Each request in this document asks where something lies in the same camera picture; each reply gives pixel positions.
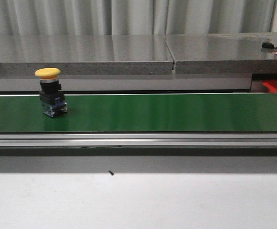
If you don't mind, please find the yellow mushroom push button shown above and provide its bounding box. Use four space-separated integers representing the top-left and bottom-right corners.
35 68 67 118

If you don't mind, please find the grey stone counter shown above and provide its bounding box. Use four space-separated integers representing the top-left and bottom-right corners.
0 32 277 92

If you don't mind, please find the green conveyor belt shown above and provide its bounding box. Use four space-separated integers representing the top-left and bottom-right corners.
0 93 277 133

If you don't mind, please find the white pleated curtain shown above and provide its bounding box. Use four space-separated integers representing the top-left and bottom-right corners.
0 0 277 35

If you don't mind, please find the aluminium conveyor frame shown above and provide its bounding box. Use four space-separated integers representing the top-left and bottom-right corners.
0 133 277 148

